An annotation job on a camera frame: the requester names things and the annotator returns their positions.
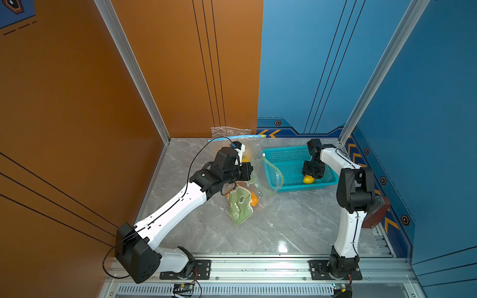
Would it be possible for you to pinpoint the aluminium corner post right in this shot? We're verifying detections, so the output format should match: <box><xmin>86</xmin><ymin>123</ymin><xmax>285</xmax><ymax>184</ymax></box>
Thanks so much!
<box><xmin>338</xmin><ymin>0</ymin><xmax>430</xmax><ymax>145</ymax></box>

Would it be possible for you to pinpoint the teal plastic basket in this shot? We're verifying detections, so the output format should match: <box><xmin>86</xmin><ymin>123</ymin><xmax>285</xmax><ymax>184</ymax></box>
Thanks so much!
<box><xmin>263</xmin><ymin>146</ymin><xmax>339</xmax><ymax>192</ymax></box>

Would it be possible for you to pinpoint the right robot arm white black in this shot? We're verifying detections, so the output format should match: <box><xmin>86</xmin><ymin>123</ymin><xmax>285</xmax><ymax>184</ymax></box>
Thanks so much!
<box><xmin>303</xmin><ymin>139</ymin><xmax>375</xmax><ymax>282</ymax></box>

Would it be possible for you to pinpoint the green printed zip bag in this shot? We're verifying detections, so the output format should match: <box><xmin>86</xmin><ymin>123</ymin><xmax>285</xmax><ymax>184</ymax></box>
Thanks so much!
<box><xmin>226</xmin><ymin>156</ymin><xmax>284</xmax><ymax>227</ymax></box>

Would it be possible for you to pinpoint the aluminium corner post left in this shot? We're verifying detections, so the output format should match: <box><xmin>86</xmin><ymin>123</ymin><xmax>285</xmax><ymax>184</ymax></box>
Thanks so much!
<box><xmin>94</xmin><ymin>0</ymin><xmax>171</xmax><ymax>145</ymax></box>

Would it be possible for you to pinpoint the green circuit board left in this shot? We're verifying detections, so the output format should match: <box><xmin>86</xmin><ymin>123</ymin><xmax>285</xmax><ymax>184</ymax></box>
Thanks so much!
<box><xmin>171</xmin><ymin>283</ymin><xmax>195</xmax><ymax>298</ymax></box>

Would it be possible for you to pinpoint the small yellow mango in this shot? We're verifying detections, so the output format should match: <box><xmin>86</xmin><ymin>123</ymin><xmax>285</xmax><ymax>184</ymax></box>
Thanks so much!
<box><xmin>303</xmin><ymin>175</ymin><xmax>315</xmax><ymax>185</ymax></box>

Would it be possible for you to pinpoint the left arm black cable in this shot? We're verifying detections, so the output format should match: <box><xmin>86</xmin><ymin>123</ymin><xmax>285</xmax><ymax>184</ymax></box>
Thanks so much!
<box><xmin>102</xmin><ymin>136</ymin><xmax>234</xmax><ymax>279</ymax></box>

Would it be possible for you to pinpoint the brown wedge stand clear plate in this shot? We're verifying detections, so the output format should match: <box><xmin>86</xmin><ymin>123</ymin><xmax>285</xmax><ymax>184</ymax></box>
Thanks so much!
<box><xmin>362</xmin><ymin>196</ymin><xmax>391</xmax><ymax>229</ymax></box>

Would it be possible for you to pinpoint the right circuit board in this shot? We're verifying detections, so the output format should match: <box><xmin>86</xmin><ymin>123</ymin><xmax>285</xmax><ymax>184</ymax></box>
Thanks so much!
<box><xmin>331</xmin><ymin>283</ymin><xmax>353</xmax><ymax>298</ymax></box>

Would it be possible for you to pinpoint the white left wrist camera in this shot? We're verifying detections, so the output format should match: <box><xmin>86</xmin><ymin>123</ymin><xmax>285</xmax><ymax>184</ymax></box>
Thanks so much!
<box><xmin>231</xmin><ymin>141</ymin><xmax>245</xmax><ymax>165</ymax></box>

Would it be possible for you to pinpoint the clear zip-top bag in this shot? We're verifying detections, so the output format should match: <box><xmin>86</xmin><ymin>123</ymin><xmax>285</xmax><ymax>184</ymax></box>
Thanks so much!
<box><xmin>211</xmin><ymin>126</ymin><xmax>252</xmax><ymax>138</ymax></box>

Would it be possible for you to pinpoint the orange mango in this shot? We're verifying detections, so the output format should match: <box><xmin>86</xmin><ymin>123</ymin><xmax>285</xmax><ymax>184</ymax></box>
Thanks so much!
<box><xmin>242</xmin><ymin>150</ymin><xmax>252</xmax><ymax>163</ymax></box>
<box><xmin>250</xmin><ymin>193</ymin><xmax>259</xmax><ymax>207</ymax></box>

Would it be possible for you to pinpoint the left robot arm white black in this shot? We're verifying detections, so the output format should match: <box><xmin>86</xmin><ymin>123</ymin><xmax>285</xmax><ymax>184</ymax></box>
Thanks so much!
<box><xmin>113</xmin><ymin>142</ymin><xmax>253</xmax><ymax>284</ymax></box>

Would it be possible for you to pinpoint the aluminium corner post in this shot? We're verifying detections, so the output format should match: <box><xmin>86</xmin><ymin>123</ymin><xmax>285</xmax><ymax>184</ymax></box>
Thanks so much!
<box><xmin>338</xmin><ymin>0</ymin><xmax>430</xmax><ymax>145</ymax></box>
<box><xmin>94</xmin><ymin>0</ymin><xmax>171</xmax><ymax>145</ymax></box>

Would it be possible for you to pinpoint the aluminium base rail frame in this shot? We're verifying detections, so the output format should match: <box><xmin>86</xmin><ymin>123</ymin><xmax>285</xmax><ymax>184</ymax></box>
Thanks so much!
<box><xmin>99</xmin><ymin>254</ymin><xmax>426</xmax><ymax>298</ymax></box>

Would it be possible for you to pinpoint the blue zipper clear bag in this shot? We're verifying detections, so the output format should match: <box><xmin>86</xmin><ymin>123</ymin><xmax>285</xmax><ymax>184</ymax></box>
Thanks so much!
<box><xmin>207</xmin><ymin>135</ymin><xmax>266</xmax><ymax>161</ymax></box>

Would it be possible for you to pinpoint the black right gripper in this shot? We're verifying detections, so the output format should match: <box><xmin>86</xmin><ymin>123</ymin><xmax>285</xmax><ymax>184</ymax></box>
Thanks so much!
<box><xmin>300</xmin><ymin>159</ymin><xmax>324</xmax><ymax>178</ymax></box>

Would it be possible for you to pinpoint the orange mango top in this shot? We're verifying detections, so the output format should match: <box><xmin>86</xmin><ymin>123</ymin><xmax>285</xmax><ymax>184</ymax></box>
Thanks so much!
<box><xmin>250</xmin><ymin>193</ymin><xmax>259</xmax><ymax>207</ymax></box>

